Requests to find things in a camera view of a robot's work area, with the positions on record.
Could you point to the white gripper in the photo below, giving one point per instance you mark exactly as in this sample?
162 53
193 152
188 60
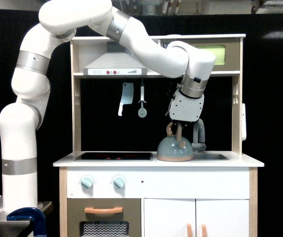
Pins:
184 109

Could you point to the teal toy teapot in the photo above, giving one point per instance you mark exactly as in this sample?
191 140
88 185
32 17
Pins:
175 147

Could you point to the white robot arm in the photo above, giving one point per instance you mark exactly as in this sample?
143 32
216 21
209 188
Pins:
105 42

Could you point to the right teal stove knob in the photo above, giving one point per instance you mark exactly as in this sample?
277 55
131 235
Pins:
119 181

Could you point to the teal stove knob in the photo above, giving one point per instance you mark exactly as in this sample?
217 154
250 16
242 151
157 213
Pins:
119 181
87 182

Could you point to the black toy stove top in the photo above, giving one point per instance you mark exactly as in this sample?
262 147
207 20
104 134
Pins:
115 156

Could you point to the left teal stove knob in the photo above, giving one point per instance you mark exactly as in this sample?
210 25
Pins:
87 182

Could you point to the grey toy faucet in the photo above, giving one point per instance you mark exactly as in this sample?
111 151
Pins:
198 143

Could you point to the silver toy sink basin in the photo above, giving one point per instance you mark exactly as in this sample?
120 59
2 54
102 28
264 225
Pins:
208 156

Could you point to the toy pizza cutter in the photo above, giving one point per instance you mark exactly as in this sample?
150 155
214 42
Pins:
142 112

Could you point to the toy cleaver knife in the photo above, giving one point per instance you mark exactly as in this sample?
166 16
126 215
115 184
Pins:
126 97

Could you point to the white side-mounted toy phone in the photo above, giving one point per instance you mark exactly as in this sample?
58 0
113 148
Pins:
244 132

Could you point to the white toy range hood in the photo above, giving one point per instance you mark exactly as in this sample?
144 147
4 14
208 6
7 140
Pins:
117 61

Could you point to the toy microwave with green window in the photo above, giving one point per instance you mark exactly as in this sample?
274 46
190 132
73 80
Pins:
227 51

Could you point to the white wooden toy kitchen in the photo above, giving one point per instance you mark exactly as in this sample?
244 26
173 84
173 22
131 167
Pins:
236 178

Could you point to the left white cabinet door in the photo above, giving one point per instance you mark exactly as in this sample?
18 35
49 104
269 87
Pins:
169 217

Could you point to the white cabinet door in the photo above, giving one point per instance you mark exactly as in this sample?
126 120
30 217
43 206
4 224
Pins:
169 217
222 218

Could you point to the right white cabinet door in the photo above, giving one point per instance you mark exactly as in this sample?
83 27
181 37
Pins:
222 218

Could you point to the toy oven door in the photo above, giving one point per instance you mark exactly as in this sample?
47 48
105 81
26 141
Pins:
124 224

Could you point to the blue C-clamp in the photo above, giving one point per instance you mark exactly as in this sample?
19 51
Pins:
32 214

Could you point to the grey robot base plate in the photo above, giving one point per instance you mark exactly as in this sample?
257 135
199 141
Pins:
45 206

